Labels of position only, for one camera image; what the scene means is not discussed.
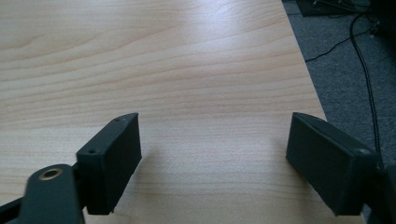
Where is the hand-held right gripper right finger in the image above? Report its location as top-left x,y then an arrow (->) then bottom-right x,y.
285,111 -> 379,217

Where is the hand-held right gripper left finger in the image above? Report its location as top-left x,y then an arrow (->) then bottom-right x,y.
76,112 -> 143,217

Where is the dark equipment base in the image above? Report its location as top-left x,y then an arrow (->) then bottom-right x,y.
295,0 -> 375,18

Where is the thick black braided cable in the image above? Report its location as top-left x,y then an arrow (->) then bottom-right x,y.
348,12 -> 386,171

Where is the thin black cable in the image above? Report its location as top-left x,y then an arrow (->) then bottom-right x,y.
304,27 -> 375,63

